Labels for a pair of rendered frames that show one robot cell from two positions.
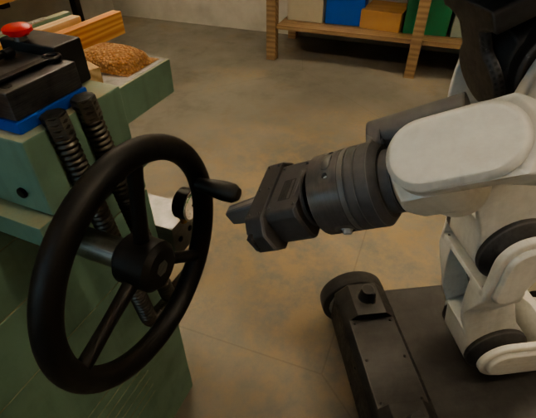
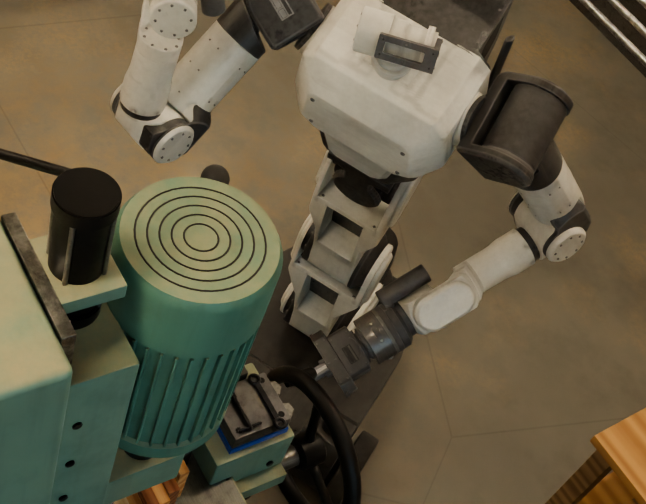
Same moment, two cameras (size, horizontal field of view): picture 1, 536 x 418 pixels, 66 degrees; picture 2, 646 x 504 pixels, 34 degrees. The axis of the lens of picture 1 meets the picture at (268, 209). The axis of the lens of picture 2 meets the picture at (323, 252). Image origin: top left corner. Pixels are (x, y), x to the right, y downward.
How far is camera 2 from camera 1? 159 cm
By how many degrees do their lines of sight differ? 50
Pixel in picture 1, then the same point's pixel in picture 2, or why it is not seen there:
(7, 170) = (267, 457)
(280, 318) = not seen: hidden behind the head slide
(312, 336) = not seen: hidden behind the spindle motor
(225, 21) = not seen: outside the picture
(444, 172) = (448, 319)
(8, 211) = (256, 481)
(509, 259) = (375, 274)
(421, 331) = (265, 343)
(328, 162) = (379, 332)
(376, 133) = (390, 302)
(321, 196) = (384, 350)
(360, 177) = (403, 333)
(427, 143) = (435, 309)
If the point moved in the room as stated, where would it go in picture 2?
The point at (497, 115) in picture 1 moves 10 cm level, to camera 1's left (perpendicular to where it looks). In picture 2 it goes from (459, 289) to (429, 322)
